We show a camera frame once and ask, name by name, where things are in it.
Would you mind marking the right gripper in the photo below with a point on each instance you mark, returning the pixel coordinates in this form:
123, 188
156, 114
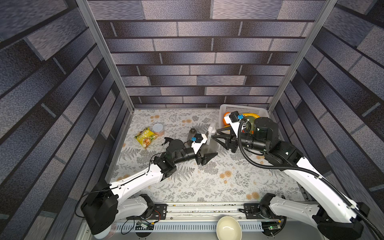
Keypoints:
234, 142

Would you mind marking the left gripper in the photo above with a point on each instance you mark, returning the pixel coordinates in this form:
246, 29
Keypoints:
205, 159

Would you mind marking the clear white spray nozzle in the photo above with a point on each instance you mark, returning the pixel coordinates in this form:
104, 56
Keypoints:
212, 128

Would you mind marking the grey spray bottle front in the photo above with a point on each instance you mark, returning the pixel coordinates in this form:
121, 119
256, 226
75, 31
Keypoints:
211, 146

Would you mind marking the grey spray bottle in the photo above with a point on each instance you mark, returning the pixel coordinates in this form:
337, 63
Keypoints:
211, 146
191, 135

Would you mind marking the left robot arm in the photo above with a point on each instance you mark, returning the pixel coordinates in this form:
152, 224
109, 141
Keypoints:
109, 202

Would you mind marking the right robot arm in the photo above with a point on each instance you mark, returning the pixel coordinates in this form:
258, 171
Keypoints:
334, 215

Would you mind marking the grey spray bottle middle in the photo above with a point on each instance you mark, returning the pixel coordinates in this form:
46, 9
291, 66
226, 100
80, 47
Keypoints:
191, 135

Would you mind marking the black spray nozzle far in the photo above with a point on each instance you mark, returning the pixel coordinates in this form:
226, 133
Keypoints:
169, 141

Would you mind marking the orange fruit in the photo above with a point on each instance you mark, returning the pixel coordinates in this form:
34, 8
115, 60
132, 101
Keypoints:
226, 115

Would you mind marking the yellow banana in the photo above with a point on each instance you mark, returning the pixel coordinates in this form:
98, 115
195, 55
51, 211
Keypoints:
250, 116

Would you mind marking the white plastic basket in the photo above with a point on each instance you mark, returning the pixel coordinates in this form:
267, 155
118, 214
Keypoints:
241, 109

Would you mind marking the pink tin can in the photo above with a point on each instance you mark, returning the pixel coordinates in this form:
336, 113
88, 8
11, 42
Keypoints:
158, 129

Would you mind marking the yellow snack packet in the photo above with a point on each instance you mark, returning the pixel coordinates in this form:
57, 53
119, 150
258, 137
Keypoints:
145, 137

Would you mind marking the cream bowl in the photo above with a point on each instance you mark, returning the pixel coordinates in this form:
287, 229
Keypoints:
228, 229

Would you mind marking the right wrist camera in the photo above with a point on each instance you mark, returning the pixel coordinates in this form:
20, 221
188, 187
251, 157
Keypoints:
236, 121

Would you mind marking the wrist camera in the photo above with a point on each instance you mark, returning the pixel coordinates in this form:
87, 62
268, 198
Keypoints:
236, 121
197, 141

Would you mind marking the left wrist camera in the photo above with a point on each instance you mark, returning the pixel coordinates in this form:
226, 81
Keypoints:
197, 141

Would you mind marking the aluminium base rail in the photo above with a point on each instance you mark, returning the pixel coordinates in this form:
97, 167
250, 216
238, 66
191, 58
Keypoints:
207, 210

